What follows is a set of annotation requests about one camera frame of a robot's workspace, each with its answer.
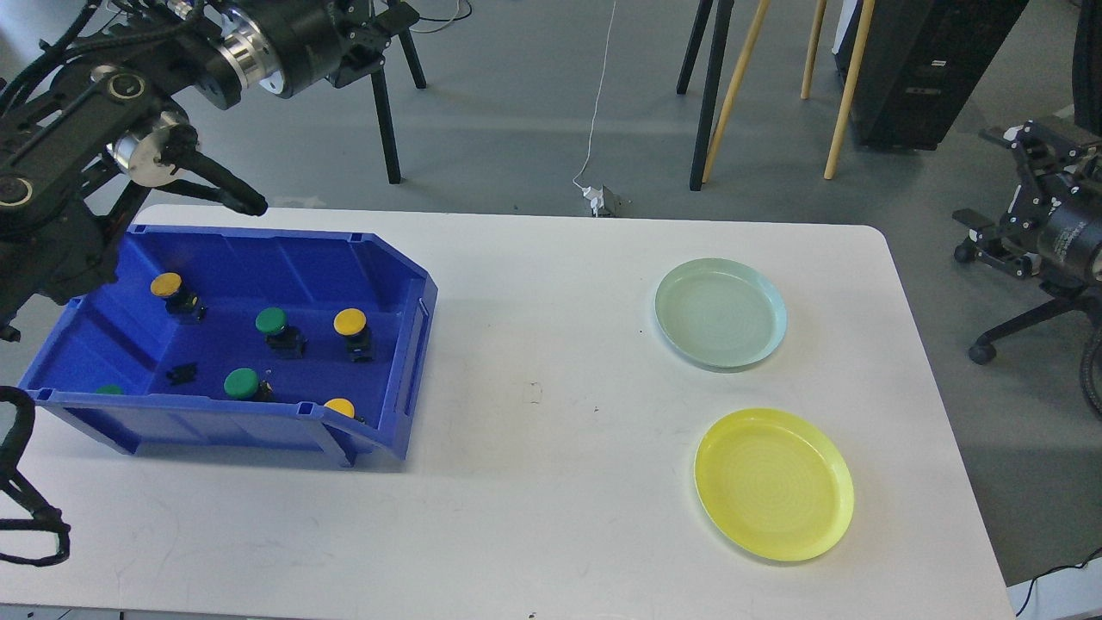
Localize yellow plate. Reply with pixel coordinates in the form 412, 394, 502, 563
693, 407, 857, 562

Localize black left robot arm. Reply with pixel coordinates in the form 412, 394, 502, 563
3, 1, 437, 567

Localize white power adapter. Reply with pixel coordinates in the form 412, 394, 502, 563
581, 185, 630, 219

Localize black tripod legs left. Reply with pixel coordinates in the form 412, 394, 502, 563
370, 30, 428, 185

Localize yellow push button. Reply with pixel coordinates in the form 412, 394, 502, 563
150, 271, 207, 325
324, 398, 363, 423
333, 307, 374, 363

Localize light green plate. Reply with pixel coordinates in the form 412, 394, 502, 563
653, 257, 789, 372

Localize white cable on floor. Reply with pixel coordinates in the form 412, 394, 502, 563
573, 0, 619, 192

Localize wooden easel legs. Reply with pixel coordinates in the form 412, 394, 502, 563
702, 0, 877, 185

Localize black stand legs centre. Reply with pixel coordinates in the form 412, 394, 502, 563
676, 1, 734, 192

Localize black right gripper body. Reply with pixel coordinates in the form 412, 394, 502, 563
1009, 119, 1101, 285

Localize black cables on floor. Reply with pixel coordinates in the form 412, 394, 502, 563
408, 0, 474, 35

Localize black office chair base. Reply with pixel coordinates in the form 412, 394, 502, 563
953, 229, 1099, 365

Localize green push button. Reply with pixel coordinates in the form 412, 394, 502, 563
223, 368, 276, 403
253, 307, 306, 358

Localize yellow push button front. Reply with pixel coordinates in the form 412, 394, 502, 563
324, 398, 363, 423

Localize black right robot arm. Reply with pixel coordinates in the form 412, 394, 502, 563
953, 1, 1101, 286

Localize black computer tower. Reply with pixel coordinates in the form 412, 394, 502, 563
850, 1, 1027, 152

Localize black cable bottom right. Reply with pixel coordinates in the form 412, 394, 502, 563
1012, 546, 1102, 617

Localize small black button part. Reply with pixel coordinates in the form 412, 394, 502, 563
165, 363, 198, 387

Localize blue plastic storage bin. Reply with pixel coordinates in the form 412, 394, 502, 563
20, 226, 437, 467

